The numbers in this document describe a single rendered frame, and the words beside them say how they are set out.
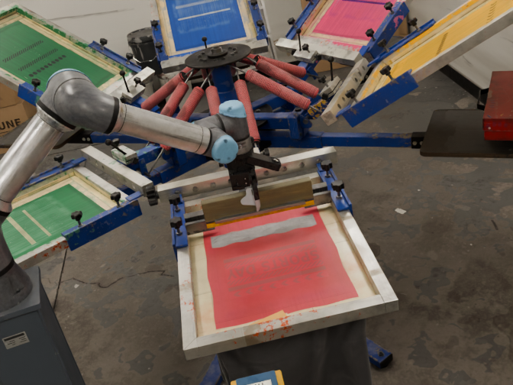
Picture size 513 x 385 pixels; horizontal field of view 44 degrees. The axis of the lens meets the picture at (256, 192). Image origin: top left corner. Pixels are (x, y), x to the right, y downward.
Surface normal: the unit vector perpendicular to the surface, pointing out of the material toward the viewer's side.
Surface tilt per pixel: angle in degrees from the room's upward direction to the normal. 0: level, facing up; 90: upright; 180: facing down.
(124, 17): 90
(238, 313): 0
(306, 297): 0
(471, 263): 0
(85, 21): 90
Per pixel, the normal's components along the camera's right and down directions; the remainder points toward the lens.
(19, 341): 0.31, 0.42
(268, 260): -0.18, -0.85
